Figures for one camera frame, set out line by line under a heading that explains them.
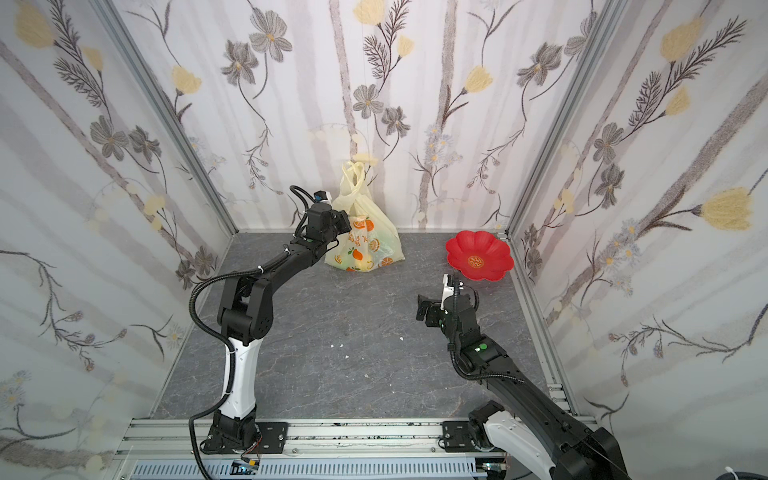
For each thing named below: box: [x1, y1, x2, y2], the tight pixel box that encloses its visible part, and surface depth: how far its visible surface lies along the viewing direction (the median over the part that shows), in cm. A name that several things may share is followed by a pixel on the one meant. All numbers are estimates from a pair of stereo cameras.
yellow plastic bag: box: [325, 161, 405, 273], surface depth 103 cm
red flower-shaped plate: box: [446, 231, 515, 281], surface depth 116 cm
